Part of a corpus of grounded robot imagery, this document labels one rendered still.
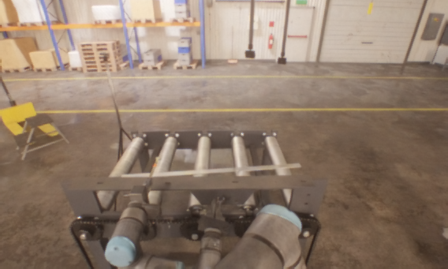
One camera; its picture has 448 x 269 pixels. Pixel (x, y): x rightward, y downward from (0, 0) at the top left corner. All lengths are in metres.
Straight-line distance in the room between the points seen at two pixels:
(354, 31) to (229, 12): 5.29
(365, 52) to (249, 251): 11.47
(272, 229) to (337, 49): 10.73
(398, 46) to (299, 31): 4.58
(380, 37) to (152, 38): 9.66
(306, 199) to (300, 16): 9.43
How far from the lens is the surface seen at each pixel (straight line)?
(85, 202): 1.39
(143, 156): 2.25
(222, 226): 1.09
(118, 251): 0.81
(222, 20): 9.86
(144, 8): 8.81
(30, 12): 10.65
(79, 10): 11.31
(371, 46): 11.89
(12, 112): 5.74
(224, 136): 2.04
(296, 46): 10.41
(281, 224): 0.60
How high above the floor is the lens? 1.89
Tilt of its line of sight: 28 degrees down
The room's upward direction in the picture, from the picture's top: straight up
